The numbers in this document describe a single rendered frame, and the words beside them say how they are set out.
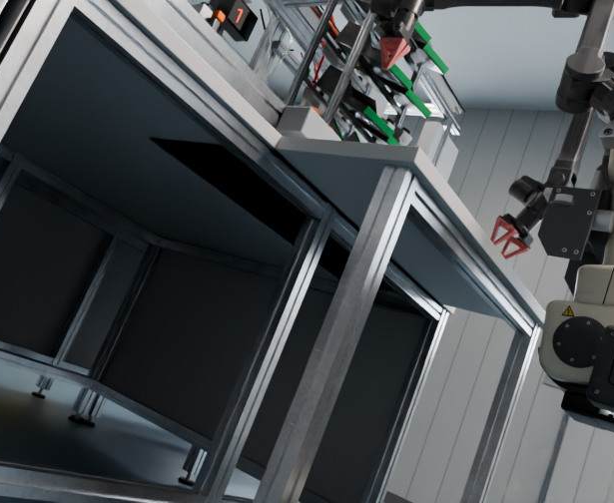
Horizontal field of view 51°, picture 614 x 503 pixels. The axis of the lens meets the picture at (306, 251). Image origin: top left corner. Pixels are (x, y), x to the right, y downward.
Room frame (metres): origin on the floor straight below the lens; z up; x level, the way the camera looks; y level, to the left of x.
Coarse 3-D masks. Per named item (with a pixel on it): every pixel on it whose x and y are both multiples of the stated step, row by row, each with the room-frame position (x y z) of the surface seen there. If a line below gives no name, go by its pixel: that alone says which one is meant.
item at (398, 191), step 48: (384, 192) 1.00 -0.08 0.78; (384, 240) 0.99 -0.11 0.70; (432, 240) 1.17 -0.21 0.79; (336, 288) 1.01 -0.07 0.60; (480, 288) 1.37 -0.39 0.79; (336, 336) 0.99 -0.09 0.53; (528, 336) 1.62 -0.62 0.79; (336, 384) 1.01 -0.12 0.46; (288, 432) 1.00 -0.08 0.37; (288, 480) 0.98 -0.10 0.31; (480, 480) 1.63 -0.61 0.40
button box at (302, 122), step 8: (288, 112) 1.23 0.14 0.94; (296, 112) 1.22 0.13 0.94; (304, 112) 1.21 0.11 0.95; (312, 112) 1.21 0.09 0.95; (280, 120) 1.24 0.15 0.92; (288, 120) 1.23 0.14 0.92; (296, 120) 1.22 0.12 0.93; (304, 120) 1.20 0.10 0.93; (312, 120) 1.21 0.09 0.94; (320, 120) 1.23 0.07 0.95; (280, 128) 1.24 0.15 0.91; (288, 128) 1.22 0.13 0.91; (296, 128) 1.21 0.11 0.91; (304, 128) 1.20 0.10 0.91; (312, 128) 1.22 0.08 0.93; (320, 128) 1.24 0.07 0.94; (328, 128) 1.26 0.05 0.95; (288, 136) 1.25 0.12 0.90; (296, 136) 1.23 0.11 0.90; (304, 136) 1.21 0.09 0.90; (312, 136) 1.23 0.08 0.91; (320, 136) 1.25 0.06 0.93; (328, 136) 1.27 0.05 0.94; (336, 136) 1.28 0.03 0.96
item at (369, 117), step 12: (324, 72) 1.79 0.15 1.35; (336, 72) 1.75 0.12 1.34; (324, 84) 1.78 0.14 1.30; (336, 84) 1.74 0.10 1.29; (348, 84) 1.70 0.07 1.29; (348, 96) 1.68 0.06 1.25; (360, 96) 1.84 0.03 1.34; (348, 108) 1.74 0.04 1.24; (360, 108) 1.63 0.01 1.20; (372, 108) 1.79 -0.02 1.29; (360, 120) 1.80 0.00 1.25; (372, 120) 1.65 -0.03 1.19; (384, 132) 1.69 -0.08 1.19
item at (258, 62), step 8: (272, 16) 2.78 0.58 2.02; (280, 24) 2.78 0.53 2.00; (264, 32) 2.78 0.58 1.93; (280, 32) 2.80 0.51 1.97; (264, 40) 2.77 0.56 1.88; (280, 40) 2.82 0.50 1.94; (264, 48) 2.76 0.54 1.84; (256, 56) 2.78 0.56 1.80; (264, 56) 2.78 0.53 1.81; (272, 56) 2.82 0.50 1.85; (256, 64) 2.76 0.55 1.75; (264, 64) 2.79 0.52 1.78; (256, 72) 2.78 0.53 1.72; (264, 80) 2.83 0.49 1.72
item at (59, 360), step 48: (48, 192) 2.68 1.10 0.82; (0, 240) 2.66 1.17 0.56; (48, 240) 2.81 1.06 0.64; (96, 240) 2.98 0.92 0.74; (0, 288) 2.73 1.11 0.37; (48, 288) 2.89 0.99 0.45; (96, 288) 3.01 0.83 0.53; (0, 336) 2.81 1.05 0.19; (48, 336) 2.98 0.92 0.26; (96, 336) 3.16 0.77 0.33; (48, 384) 3.00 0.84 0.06
